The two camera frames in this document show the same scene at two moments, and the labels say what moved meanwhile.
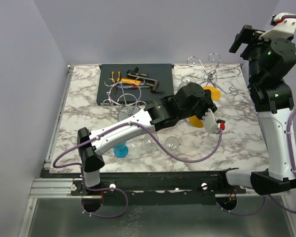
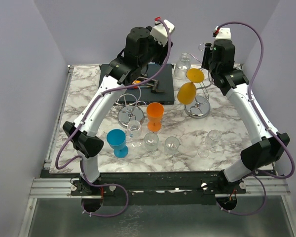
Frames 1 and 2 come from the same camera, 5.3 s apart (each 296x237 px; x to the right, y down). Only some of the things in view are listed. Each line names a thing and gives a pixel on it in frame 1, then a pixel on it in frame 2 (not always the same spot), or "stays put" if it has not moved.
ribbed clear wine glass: (185, 80) -> (180, 72)
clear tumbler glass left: (151, 145) stays put
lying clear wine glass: (209, 142) stays put
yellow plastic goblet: (216, 95) -> (186, 93)
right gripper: (249, 35) -> (207, 54)
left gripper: (208, 104) -> (161, 51)
